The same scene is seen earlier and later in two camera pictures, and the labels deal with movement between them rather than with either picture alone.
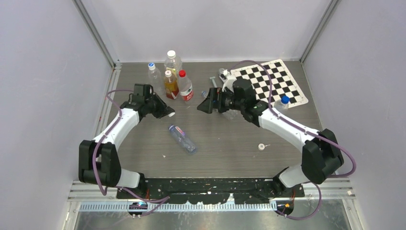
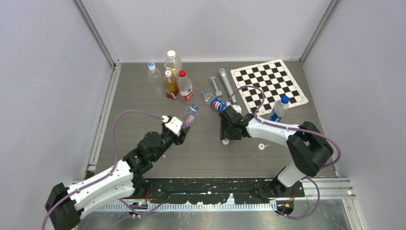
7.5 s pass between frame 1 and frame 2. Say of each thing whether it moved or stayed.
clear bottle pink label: moved
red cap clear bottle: stayed
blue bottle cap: stayed
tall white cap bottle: stayed
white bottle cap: stayed
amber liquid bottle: stayed
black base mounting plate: stayed
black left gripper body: moved
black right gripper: moved
